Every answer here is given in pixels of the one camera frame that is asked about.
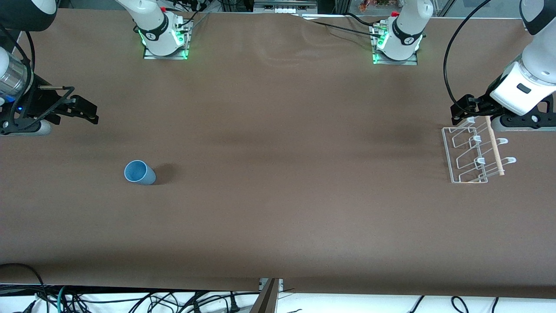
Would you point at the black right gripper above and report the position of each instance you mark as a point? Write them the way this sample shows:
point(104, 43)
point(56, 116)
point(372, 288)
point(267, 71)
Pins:
point(38, 96)

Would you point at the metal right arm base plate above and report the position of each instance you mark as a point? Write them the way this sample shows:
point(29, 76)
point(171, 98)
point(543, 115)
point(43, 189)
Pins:
point(150, 55)

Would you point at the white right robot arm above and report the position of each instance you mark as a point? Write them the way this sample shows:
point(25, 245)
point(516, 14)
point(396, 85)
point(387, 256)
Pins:
point(152, 26)

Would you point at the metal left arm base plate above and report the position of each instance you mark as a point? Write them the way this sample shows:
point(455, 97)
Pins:
point(408, 62)

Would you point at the white power strip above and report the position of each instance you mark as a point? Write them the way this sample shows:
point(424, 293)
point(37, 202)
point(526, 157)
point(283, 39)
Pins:
point(284, 6)

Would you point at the orange background clutter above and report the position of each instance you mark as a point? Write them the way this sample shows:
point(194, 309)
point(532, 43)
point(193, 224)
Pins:
point(373, 4)

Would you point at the grey metal mount post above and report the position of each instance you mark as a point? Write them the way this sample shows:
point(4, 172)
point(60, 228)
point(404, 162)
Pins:
point(266, 300)

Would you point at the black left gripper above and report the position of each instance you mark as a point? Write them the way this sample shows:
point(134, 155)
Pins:
point(483, 104)

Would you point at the blue plastic cup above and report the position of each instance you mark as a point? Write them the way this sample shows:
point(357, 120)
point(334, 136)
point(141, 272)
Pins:
point(140, 173)

